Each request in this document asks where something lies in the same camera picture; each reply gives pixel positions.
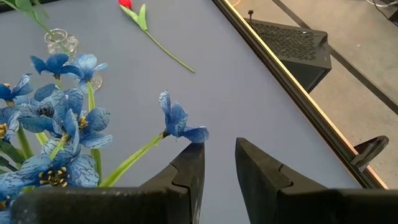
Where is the black table frame rail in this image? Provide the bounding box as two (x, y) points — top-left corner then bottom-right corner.
(211, 0), (389, 190)

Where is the white cable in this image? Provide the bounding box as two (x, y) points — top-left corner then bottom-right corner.
(366, 0), (391, 9)

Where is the yellow artificial tulip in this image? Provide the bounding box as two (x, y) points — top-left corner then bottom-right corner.
(0, 0), (63, 47)

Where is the blue artificial flower bunch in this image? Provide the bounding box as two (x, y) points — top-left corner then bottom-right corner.
(0, 52), (210, 224)

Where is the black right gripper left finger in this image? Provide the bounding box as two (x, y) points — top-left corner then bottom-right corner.
(9, 142), (206, 224)

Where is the red artificial tulip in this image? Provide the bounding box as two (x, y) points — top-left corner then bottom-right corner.
(118, 0), (196, 74)

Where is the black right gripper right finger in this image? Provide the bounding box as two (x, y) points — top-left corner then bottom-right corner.
(235, 138), (398, 224)

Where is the black perforated computer tower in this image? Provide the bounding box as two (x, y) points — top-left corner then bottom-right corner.
(244, 9), (333, 93)

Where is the clear glass vase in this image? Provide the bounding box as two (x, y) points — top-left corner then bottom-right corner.
(44, 28), (103, 91)

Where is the black table handle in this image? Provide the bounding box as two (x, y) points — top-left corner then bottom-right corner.
(350, 135), (390, 172)

